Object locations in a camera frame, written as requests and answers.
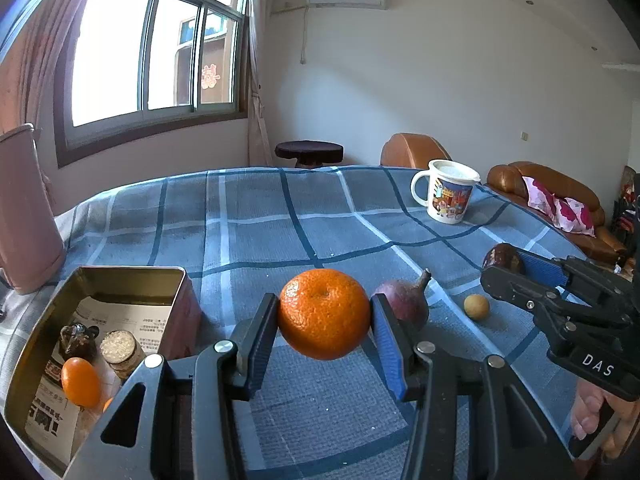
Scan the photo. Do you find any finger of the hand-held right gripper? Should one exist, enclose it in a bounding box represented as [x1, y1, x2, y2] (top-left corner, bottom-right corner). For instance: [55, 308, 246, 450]
[512, 249, 626, 306]
[481, 266, 566, 318]

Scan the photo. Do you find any purple stemmed fruit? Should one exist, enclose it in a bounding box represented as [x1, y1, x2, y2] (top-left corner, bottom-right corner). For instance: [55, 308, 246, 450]
[372, 268, 433, 332]

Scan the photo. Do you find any white cartoon print mug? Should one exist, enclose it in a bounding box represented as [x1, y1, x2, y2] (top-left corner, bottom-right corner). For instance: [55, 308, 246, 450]
[410, 159, 482, 224]

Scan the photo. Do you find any pink electric kettle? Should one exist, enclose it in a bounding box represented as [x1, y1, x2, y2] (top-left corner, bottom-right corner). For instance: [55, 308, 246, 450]
[0, 123, 67, 295]

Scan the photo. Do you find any dark purple passion fruit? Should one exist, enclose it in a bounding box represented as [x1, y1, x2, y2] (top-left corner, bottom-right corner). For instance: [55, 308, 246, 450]
[482, 242, 526, 275]

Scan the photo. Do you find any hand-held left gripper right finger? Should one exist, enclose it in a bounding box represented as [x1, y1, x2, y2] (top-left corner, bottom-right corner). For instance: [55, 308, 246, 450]
[369, 292, 576, 480]

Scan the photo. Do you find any person's right hand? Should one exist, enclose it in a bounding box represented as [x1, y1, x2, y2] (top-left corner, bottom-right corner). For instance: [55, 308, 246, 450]
[571, 379, 640, 454]

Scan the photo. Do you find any sliding glass window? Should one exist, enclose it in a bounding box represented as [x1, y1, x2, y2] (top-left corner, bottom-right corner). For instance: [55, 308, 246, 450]
[54, 0, 251, 168]

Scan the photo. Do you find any tan longan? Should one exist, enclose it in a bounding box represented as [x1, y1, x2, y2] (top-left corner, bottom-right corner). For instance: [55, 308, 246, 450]
[463, 294, 489, 319]

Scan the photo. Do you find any pink curtain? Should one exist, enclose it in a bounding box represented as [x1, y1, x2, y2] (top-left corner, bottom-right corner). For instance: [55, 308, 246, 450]
[247, 0, 288, 166]
[0, 0, 106, 131]

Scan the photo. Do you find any brown leather armchair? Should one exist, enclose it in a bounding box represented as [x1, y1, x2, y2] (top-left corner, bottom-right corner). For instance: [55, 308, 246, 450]
[380, 133, 453, 168]

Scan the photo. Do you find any small smooth tangerine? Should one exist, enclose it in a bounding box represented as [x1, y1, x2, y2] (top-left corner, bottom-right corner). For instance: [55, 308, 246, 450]
[61, 356, 102, 408]

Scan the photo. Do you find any dark round stool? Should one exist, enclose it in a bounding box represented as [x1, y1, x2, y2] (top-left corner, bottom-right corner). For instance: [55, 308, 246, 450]
[274, 140, 345, 169]

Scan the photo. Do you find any small cork-topped jar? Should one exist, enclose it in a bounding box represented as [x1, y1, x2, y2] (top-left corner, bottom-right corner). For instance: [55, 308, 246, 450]
[100, 329, 147, 386]

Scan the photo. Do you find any blue plaid tablecloth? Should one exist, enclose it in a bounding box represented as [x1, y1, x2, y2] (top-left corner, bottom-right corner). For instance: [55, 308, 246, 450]
[0, 165, 621, 480]

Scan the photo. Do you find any large bumpy tangerine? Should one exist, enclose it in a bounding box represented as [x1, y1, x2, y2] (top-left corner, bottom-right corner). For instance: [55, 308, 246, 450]
[277, 268, 372, 361]

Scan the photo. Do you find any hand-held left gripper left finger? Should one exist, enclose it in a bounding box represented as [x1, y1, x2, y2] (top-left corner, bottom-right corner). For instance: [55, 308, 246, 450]
[65, 292, 281, 480]

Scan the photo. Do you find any red white floral cloth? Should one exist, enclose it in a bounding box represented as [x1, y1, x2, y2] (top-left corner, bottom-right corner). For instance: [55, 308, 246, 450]
[522, 176, 596, 237]

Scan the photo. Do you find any dark chocolate piece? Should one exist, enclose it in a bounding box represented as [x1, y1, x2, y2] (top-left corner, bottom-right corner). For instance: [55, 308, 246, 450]
[59, 323, 101, 363]

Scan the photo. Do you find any brown leather sofa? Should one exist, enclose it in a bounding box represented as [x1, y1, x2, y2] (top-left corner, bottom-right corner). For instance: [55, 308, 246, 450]
[487, 161, 628, 266]

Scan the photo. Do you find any pink metal tin box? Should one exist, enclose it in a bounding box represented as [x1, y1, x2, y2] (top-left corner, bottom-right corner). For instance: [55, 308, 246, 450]
[2, 266, 203, 478]

